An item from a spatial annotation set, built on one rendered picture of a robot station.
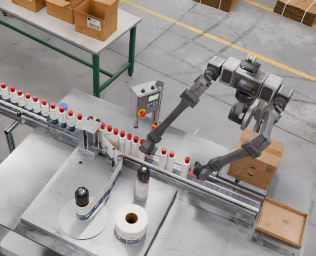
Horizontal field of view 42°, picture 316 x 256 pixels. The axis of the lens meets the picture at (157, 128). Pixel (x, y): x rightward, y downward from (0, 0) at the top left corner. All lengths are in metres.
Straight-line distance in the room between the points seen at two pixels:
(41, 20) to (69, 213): 2.41
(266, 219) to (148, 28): 3.67
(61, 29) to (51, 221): 2.27
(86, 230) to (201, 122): 2.32
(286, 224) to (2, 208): 1.87
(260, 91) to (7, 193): 1.81
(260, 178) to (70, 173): 1.32
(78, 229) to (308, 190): 1.65
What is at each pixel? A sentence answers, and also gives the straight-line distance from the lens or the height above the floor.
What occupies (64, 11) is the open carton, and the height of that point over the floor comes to 0.89.
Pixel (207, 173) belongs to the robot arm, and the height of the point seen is 1.11.
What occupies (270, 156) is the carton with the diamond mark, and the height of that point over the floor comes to 1.12.
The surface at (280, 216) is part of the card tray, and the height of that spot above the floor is 0.83.
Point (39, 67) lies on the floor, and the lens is 5.16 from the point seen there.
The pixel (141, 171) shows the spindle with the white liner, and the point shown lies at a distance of 2.52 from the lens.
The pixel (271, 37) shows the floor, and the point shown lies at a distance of 6.21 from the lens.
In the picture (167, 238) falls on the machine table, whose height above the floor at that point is 0.83.
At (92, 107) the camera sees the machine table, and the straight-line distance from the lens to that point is 3.38.
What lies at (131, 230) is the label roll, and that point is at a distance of 2.46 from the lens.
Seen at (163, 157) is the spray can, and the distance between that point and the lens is 2.79.
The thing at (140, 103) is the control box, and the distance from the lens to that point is 2.58.
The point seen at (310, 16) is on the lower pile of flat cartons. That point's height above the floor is 0.16.
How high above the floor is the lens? 3.17
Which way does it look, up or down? 46 degrees down
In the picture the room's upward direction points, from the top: 8 degrees clockwise
